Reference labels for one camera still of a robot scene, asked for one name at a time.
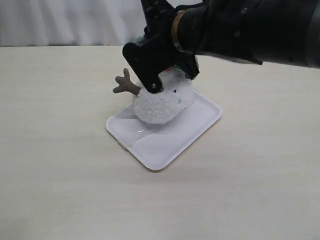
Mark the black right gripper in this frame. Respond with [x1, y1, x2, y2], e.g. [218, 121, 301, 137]
[122, 0, 199, 94]

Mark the white plastic tray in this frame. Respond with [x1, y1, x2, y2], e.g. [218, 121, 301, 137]
[105, 92, 223, 172]

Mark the green fleece scarf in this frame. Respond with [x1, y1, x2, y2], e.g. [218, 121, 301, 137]
[133, 36, 187, 78]

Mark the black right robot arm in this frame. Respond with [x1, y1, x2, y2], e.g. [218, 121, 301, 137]
[122, 0, 320, 94]

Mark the white curtain backdrop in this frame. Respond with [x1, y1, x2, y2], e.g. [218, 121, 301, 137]
[0, 0, 320, 48]

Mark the white plush snowman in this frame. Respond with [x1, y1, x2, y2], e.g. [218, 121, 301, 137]
[112, 68, 198, 125]

